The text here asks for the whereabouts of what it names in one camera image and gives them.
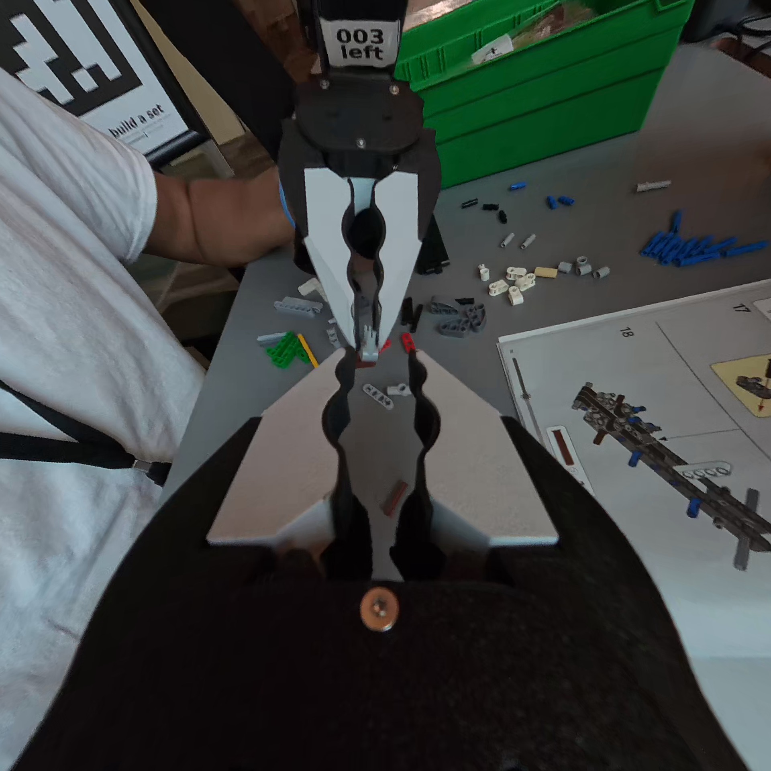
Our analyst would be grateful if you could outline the clear bag of lego pieces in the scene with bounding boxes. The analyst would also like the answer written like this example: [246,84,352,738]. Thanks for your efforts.
[470,0,639,64]

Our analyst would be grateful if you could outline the green plastic bin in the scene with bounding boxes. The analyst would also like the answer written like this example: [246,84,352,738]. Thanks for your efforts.
[394,0,697,190]

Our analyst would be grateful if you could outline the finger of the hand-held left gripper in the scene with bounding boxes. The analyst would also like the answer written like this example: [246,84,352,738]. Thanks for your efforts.
[372,171,419,351]
[303,169,363,350]

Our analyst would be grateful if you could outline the black shoulder strap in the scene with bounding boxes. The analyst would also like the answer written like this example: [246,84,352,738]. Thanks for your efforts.
[0,379,173,486]

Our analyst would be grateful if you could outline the pile of blue lego pins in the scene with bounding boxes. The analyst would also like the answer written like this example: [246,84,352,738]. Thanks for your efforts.
[640,211,771,267]

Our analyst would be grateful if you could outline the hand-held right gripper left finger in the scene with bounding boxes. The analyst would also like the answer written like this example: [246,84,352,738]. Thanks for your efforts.
[206,346,372,581]

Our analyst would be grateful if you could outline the person's left forearm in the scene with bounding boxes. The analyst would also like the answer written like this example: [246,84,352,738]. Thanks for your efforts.
[147,171,297,267]

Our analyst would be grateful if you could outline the large green lego piece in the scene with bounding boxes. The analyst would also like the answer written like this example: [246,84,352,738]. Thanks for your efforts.
[267,331,305,369]

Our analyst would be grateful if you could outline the black framed sign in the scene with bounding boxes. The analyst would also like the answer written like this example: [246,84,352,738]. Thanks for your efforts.
[0,0,209,169]

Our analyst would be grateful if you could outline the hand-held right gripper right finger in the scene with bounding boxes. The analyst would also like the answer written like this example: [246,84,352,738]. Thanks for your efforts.
[388,348,560,581]

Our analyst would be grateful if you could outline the black cable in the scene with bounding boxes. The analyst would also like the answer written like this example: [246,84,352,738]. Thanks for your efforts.
[732,12,771,62]

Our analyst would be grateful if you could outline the person in white shirt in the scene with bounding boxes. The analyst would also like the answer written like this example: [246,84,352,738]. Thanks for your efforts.
[0,66,208,771]

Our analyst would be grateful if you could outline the black lego beam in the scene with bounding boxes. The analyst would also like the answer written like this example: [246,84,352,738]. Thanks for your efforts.
[417,214,451,277]

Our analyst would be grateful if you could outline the open instruction booklet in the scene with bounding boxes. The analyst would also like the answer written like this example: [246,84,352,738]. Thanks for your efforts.
[497,280,771,660]

